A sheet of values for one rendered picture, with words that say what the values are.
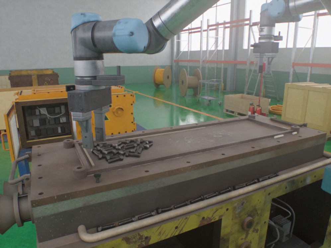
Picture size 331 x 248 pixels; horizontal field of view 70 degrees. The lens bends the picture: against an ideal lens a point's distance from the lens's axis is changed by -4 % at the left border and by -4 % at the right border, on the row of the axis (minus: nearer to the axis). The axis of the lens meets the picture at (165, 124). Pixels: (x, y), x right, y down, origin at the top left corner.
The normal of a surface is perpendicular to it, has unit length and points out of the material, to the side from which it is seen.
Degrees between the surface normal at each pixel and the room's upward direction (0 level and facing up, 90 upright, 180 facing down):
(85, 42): 114
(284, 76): 90
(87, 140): 90
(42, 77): 90
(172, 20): 108
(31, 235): 0
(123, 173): 0
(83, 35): 85
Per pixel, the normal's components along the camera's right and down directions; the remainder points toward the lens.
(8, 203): 0.64, -0.71
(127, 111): 0.47, 0.23
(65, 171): 0.00, -0.97
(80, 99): -0.30, 0.25
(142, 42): 0.90, 0.11
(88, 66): 0.22, 0.26
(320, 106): -0.90, 0.11
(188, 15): 0.06, 0.79
